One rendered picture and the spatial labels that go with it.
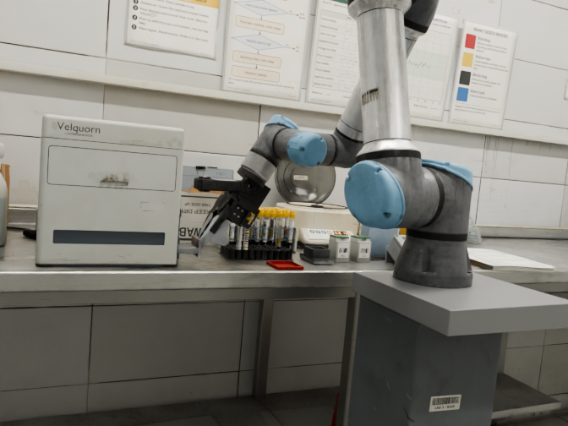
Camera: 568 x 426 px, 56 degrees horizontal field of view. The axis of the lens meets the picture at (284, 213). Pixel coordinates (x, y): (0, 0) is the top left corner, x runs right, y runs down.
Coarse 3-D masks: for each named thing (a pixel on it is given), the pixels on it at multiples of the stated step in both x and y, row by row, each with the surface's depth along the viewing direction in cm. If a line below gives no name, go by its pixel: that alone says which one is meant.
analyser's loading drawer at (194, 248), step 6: (192, 240) 125; (198, 240) 120; (180, 246) 121; (186, 246) 121; (192, 246) 122; (198, 246) 120; (180, 252) 119; (186, 252) 119; (192, 252) 120; (198, 252) 120
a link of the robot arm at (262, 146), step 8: (272, 120) 126; (280, 120) 125; (288, 120) 125; (264, 128) 127; (272, 128) 124; (280, 128) 123; (296, 128) 126; (264, 136) 125; (272, 136) 122; (256, 144) 125; (264, 144) 124; (256, 152) 124; (264, 152) 123; (272, 152) 123; (272, 160) 124; (280, 160) 126
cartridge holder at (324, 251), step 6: (306, 246) 140; (312, 246) 141; (318, 246) 142; (306, 252) 139; (312, 252) 136; (318, 252) 136; (324, 252) 137; (306, 258) 139; (312, 258) 136; (318, 258) 136; (324, 258) 137; (318, 264) 135; (330, 264) 136
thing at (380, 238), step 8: (368, 232) 149; (376, 232) 150; (384, 232) 151; (392, 232) 152; (376, 240) 150; (384, 240) 151; (376, 248) 150; (384, 248) 151; (376, 256) 150; (384, 256) 151
